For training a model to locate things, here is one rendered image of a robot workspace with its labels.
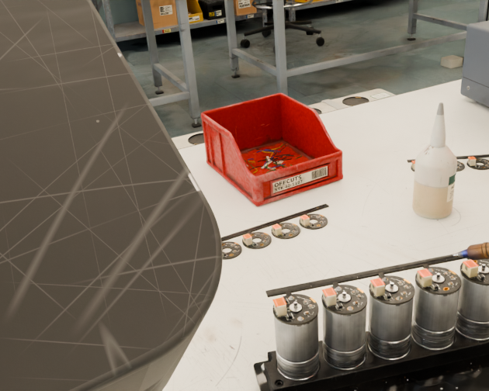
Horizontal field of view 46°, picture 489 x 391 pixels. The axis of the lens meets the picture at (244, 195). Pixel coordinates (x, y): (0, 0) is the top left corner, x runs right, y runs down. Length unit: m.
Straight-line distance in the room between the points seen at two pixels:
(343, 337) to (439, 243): 0.19
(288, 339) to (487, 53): 0.51
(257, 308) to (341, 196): 0.18
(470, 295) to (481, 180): 0.25
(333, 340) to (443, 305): 0.06
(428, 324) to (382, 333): 0.03
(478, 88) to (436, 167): 0.28
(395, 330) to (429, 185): 0.20
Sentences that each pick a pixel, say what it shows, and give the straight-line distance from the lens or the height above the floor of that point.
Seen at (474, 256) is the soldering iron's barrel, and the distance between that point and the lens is 0.32.
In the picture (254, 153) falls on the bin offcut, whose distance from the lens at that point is 0.64.
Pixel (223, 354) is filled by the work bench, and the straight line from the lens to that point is 0.39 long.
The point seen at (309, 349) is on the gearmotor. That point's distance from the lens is 0.33.
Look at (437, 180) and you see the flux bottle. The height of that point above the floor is 0.79.
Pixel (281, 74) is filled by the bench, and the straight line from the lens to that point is 2.92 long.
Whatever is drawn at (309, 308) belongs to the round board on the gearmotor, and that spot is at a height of 0.81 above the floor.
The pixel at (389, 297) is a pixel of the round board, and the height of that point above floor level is 0.81.
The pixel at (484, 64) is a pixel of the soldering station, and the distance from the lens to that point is 0.76.
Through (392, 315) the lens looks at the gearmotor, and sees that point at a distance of 0.34.
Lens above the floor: 1.02
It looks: 28 degrees down
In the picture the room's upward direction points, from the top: 5 degrees counter-clockwise
